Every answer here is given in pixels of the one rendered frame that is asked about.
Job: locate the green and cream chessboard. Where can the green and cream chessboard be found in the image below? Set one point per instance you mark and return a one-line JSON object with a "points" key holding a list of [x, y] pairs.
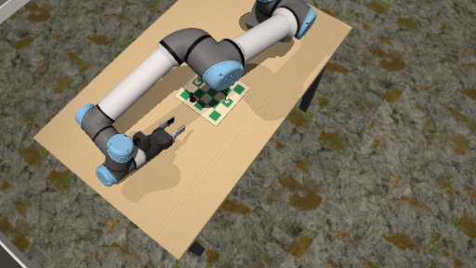
{"points": [[210, 104]]}

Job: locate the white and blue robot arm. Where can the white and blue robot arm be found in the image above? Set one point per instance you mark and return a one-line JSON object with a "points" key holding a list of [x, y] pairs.
{"points": [[216, 63]]}

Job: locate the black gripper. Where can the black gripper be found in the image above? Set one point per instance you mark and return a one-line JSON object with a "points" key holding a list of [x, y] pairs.
{"points": [[146, 147]]}

